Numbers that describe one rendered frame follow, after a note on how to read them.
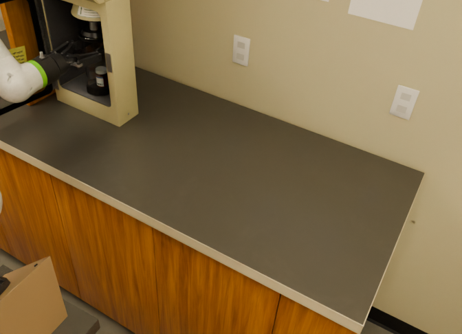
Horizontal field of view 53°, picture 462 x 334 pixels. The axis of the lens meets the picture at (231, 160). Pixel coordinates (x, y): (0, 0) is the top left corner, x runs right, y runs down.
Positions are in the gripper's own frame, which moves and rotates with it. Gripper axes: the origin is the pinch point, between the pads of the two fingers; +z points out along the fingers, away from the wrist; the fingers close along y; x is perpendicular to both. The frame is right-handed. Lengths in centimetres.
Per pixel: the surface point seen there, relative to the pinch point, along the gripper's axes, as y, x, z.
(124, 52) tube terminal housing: -14.0, -1.7, -0.5
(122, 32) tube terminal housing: -14.0, -8.8, -0.3
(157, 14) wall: 0.5, 0.1, 36.5
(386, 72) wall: -95, -5, 36
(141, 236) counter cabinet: -45, 42, -33
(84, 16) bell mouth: -1.9, -12.8, -4.9
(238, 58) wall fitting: -39, 7, 36
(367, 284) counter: -115, 26, -24
